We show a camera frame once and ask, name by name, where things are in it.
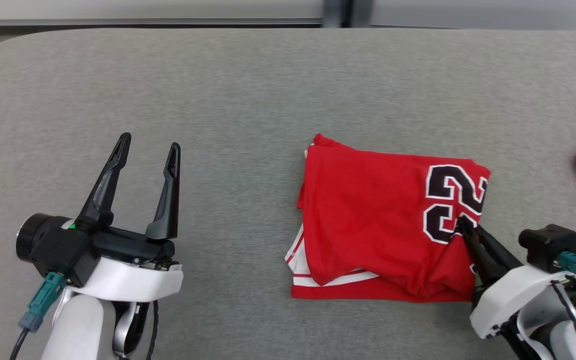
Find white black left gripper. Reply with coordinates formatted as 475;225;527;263
69;133;184;304

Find dark grey vertical wall post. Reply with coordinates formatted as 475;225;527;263
321;0;373;29

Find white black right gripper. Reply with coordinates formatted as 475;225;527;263
455;216;569;341

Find red basketball jersey white trim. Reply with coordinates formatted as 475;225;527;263
284;132;492;303

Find thin black cable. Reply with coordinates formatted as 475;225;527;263
145;300;160;360
550;281;576;360

